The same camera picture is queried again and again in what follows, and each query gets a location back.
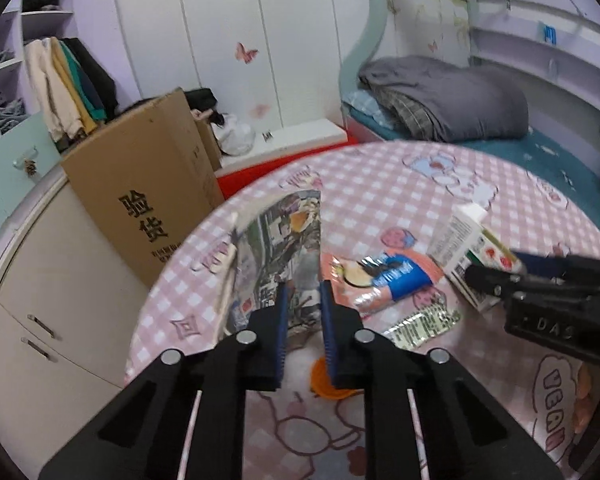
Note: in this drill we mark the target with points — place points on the pink checked tablecloth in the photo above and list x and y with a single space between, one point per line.
370 200

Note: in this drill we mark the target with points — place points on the mint green bed frame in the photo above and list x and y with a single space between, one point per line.
370 25

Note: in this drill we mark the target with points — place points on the white wall shelf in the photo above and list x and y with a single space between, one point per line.
540 60

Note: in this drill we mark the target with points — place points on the green hanging garment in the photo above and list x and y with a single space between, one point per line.
90 95

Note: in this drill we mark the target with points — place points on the green and silver wrapper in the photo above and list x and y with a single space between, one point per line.
420 327

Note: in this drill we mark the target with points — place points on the silver printed foil packet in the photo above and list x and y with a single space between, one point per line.
280 240

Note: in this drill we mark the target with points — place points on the teal bed sheet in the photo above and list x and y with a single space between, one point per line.
555 165

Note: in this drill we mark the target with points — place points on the pink butterfly sticker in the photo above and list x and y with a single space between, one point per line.
246 52

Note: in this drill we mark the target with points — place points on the blue checked pillow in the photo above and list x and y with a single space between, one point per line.
367 107

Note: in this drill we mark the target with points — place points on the person's right hand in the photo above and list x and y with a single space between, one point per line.
587 395

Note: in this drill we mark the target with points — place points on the white cubby shelf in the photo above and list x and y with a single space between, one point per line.
45 20

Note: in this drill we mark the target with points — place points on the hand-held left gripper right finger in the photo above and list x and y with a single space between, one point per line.
328 340

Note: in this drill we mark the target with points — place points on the cream hanging garment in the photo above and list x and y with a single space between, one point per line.
45 85

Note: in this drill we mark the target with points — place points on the orange round lid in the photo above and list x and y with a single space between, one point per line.
320 380

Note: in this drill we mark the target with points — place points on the black hanging garment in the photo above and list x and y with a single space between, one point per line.
97 75

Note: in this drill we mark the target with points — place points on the white carton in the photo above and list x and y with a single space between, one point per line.
457 240

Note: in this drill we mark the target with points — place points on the grey blanket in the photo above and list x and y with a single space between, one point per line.
455 100

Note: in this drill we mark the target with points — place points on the yellow hanging garment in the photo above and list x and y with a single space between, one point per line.
77 95

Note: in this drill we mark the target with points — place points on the small blue shelf item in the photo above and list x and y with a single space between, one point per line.
548 33

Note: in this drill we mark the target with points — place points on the clear crumpled plastic bag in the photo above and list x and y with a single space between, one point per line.
237 137

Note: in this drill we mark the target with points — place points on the black cloth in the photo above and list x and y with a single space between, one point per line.
202 100

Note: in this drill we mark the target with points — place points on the orange and blue snack packet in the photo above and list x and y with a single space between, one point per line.
405 275

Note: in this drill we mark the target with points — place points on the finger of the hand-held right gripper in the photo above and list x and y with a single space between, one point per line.
540 264
495 282

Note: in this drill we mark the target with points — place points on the tall cardboard box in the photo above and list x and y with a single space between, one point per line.
145 180

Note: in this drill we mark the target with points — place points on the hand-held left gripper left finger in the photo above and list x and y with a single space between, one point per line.
280 340

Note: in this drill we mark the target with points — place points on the mint green drawer unit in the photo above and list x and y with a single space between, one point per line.
5 175

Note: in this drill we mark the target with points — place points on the red and white step bench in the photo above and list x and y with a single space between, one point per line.
300 137

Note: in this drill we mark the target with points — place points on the white cabinet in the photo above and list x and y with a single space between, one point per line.
65 300

